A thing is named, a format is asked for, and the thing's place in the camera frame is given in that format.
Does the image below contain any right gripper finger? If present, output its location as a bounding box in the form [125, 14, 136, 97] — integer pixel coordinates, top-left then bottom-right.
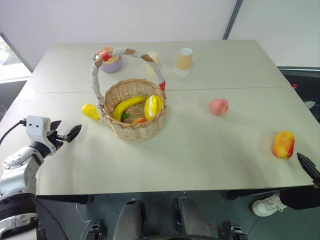
[296, 152, 320, 189]

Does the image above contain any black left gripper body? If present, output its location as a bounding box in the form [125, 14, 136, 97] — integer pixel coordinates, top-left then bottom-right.
[46, 128, 65, 152]

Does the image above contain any yellow and white fruit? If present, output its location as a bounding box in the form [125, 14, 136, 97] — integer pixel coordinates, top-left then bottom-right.
[143, 94, 164, 121]

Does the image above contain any black trouser leg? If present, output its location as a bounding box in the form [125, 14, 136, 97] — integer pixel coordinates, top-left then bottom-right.
[279, 185, 320, 211]

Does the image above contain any orange red mango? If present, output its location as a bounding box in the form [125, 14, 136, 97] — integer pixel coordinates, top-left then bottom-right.
[271, 130, 296, 160]

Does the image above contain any white sneaker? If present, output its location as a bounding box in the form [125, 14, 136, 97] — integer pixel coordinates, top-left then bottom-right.
[251, 193, 289, 218]

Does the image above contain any yellow banana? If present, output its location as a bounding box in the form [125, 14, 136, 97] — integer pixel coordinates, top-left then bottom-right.
[111, 96, 147, 122]

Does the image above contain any purple bowl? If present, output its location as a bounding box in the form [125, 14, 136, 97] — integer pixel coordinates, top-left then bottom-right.
[99, 56, 124, 74]

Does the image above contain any black caster wheel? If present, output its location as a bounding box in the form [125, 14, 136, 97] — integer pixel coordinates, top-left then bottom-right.
[85, 220, 106, 240]
[222, 220, 249, 240]

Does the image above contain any pale cream food item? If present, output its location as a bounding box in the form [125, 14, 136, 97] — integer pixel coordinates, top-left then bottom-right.
[145, 51, 162, 77]

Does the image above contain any dark rounded shape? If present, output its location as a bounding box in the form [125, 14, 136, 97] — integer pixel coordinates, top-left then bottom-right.
[173, 196, 220, 237]
[112, 198, 146, 240]

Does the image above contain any pink peach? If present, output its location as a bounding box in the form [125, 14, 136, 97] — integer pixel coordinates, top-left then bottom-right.
[209, 98, 230, 117]

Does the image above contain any brown paper cup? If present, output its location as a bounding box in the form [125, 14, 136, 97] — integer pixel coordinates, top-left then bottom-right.
[174, 47, 194, 78]

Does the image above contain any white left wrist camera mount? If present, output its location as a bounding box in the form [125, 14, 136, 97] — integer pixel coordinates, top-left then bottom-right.
[25, 115, 57, 156]

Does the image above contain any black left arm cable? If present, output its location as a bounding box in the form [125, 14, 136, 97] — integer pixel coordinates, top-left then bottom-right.
[0, 119, 28, 146]

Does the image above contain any black table frame bar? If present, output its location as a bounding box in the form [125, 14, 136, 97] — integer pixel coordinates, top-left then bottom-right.
[223, 188, 281, 201]
[36, 194, 94, 206]

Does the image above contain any wicker basket with handle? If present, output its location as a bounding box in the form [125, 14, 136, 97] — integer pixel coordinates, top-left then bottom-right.
[91, 46, 168, 143]

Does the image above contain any thin white floor cable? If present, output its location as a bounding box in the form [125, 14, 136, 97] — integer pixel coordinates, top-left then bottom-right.
[75, 202, 92, 235]

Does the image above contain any grey wall strip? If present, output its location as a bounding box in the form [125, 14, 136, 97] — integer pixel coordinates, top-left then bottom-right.
[222, 0, 244, 41]

